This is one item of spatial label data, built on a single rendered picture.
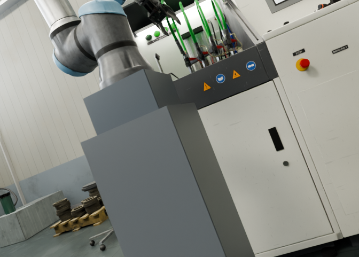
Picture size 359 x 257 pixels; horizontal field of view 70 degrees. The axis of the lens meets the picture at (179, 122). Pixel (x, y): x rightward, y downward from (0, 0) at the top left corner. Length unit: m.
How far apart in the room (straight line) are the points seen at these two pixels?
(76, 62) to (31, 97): 4.98
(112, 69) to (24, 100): 5.26
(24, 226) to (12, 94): 2.66
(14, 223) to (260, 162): 4.17
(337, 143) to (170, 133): 0.83
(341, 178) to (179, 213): 0.82
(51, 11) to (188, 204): 0.63
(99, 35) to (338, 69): 0.92
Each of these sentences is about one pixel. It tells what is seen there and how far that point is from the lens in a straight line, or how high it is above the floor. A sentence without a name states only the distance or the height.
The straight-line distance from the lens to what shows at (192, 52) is 1.69.
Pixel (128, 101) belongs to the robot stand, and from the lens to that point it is 0.60.
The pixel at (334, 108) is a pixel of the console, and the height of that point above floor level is 0.59.
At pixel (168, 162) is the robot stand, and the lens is 0.55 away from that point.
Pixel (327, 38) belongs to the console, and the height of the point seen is 0.86.
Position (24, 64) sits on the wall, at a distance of 5.87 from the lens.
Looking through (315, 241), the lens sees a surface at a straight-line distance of 1.31.
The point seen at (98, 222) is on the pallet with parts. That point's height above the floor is 0.02.
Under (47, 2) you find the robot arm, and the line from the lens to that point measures 0.86.
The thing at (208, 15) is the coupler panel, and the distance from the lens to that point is 1.77.
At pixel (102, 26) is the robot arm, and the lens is 0.70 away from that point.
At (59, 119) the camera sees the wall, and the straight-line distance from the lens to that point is 5.32.
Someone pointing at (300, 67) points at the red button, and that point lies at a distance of 1.17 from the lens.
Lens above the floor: 0.75
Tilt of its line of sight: 1 degrees up
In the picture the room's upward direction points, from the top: 21 degrees counter-clockwise
